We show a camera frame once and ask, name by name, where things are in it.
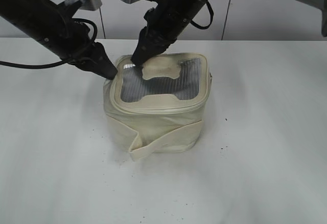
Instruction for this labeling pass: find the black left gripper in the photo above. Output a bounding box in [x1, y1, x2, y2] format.
[52, 19, 118, 79]

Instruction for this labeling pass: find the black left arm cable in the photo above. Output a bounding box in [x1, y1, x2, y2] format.
[0, 18, 98, 70]

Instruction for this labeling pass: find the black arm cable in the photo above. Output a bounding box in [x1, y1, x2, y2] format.
[0, 18, 98, 70]
[190, 1, 214, 29]

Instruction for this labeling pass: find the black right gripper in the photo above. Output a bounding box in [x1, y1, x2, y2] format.
[131, 0, 207, 64]

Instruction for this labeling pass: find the cream bag with silver window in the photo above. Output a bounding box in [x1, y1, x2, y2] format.
[103, 53, 211, 160]

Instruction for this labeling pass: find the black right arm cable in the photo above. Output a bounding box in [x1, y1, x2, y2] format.
[190, 1, 214, 29]

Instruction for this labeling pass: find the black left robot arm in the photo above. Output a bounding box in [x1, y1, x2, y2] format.
[1, 0, 118, 80]

